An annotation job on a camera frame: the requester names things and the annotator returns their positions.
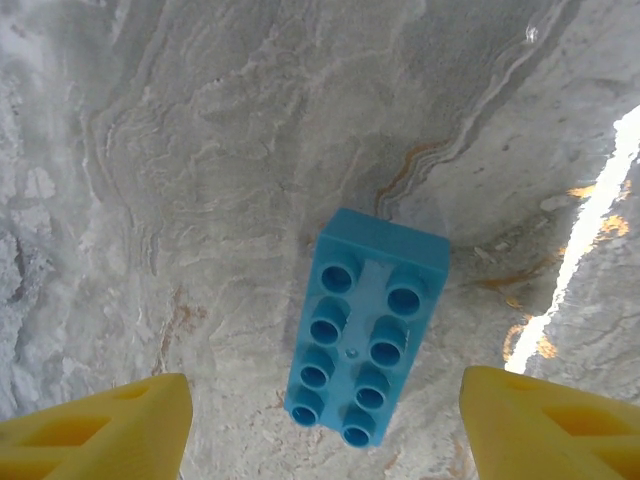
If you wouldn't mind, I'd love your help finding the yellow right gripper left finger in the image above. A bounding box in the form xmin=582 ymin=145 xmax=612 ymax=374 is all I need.
xmin=0 ymin=372 xmax=194 ymax=480

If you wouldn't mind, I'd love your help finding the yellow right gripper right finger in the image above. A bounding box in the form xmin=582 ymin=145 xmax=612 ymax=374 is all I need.
xmin=459 ymin=364 xmax=640 ymax=480

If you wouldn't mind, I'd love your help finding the blue lego brick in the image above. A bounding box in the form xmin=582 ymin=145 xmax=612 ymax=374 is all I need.
xmin=283 ymin=207 xmax=452 ymax=451

